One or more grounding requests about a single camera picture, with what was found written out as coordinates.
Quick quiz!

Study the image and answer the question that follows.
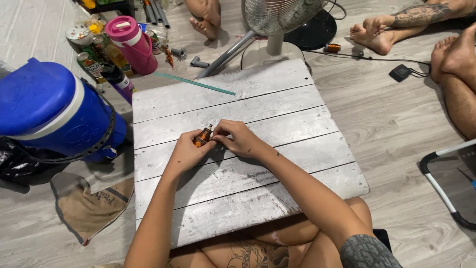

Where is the person's left hand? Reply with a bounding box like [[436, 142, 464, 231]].
[[171, 129, 218, 174]]

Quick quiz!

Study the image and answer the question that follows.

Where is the person's right hand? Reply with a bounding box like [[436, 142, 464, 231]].
[[212, 119, 266, 159]]

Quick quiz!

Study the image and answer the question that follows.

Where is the copper wound motor armature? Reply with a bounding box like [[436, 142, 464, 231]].
[[193, 124, 214, 148]]

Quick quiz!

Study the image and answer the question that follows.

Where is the green plastic strip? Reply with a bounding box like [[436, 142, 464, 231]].
[[153, 72, 237, 97]]

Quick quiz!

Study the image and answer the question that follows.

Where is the long grey pipe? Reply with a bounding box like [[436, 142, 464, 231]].
[[194, 30, 258, 80]]

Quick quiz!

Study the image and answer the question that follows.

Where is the grey pipe fitting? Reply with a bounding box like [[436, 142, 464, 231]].
[[190, 56, 210, 69]]

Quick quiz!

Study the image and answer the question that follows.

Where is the dark bottle purple label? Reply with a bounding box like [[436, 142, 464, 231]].
[[100, 63, 137, 105]]

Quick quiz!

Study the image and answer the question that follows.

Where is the brown burlap sack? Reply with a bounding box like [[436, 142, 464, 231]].
[[50, 172, 135, 246]]

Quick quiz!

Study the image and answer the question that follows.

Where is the red and green can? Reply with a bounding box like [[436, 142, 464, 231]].
[[145, 30, 163, 56]]

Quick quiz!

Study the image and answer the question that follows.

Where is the pink tumbler with lid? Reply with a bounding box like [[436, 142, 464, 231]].
[[104, 16, 159, 76]]

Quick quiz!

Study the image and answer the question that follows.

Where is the clear plastic bottle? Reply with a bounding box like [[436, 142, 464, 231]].
[[138, 22, 169, 46]]

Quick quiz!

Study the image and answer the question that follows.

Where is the yellow capped drink bottle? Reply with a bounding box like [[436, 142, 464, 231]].
[[88, 24, 131, 73]]

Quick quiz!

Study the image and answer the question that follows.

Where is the green drink can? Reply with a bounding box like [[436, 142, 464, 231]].
[[77, 52, 107, 85]]

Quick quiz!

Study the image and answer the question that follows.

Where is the white electric fan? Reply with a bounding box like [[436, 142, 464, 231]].
[[240, 0, 312, 76]]

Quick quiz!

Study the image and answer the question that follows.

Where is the black round fan base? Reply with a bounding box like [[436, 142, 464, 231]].
[[284, 9, 338, 51]]

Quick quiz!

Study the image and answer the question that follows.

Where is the bundle of grey pipes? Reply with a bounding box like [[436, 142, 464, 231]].
[[143, 0, 171, 29]]

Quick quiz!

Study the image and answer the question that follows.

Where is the blue water cooler jug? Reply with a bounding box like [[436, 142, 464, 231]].
[[0, 57, 129, 164]]

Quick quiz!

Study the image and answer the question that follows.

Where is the round printed lid container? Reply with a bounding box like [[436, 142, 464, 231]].
[[65, 25, 94, 53]]

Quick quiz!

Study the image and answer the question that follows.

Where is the black plastic bag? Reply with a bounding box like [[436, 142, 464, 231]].
[[0, 135, 72, 187]]

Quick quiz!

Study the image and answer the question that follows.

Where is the black tray of goods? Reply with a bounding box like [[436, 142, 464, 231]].
[[76, 0, 135, 18]]

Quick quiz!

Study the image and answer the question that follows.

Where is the black power adapter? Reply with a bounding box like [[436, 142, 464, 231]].
[[388, 64, 413, 83]]

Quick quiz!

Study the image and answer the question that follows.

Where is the black cushion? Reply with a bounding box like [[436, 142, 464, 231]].
[[373, 229, 393, 254]]

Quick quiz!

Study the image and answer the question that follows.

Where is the black carrying strap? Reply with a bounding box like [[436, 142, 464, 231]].
[[20, 77, 117, 165]]

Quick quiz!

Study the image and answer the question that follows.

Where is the orange coiled wire piece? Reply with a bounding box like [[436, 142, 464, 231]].
[[163, 46, 175, 69]]

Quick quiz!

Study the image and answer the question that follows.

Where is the black cable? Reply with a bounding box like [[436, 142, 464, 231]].
[[302, 49, 432, 78]]

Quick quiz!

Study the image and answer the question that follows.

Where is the white and black tube frame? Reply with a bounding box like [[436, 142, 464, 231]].
[[419, 139, 476, 231]]

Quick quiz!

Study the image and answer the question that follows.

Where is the blue handled tool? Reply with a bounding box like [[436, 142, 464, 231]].
[[456, 167, 476, 191]]

